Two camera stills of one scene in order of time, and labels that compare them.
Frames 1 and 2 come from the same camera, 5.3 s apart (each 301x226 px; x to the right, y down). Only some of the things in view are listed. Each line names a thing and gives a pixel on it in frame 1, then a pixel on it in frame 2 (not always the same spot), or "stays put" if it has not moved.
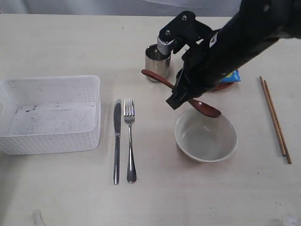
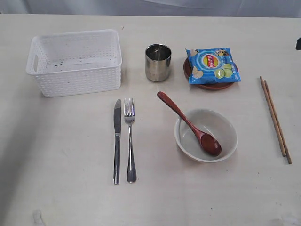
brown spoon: [204, 108] → [209, 143]
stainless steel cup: [156, 62] stays put
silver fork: [129, 115] stays put
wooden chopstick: [272, 117] stays put
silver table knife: [117, 117] stays put
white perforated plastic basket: [50, 115] → [70, 63]
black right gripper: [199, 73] → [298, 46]
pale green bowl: [204, 138] stays put
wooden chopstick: [278, 124] stays put
